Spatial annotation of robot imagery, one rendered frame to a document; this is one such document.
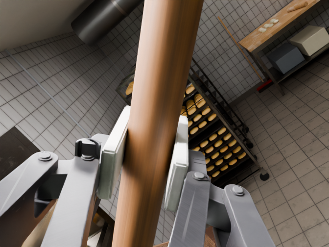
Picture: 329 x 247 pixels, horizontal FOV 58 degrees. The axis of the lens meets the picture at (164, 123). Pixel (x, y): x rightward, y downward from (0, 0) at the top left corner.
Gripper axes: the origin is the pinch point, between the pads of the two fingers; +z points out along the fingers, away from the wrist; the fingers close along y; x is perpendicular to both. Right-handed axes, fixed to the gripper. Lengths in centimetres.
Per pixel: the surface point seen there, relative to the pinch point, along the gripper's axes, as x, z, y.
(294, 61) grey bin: -40, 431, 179
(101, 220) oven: -141, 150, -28
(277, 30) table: -2, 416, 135
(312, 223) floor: -137, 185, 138
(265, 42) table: -21, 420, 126
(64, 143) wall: -104, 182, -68
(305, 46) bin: -18, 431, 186
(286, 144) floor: -121, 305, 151
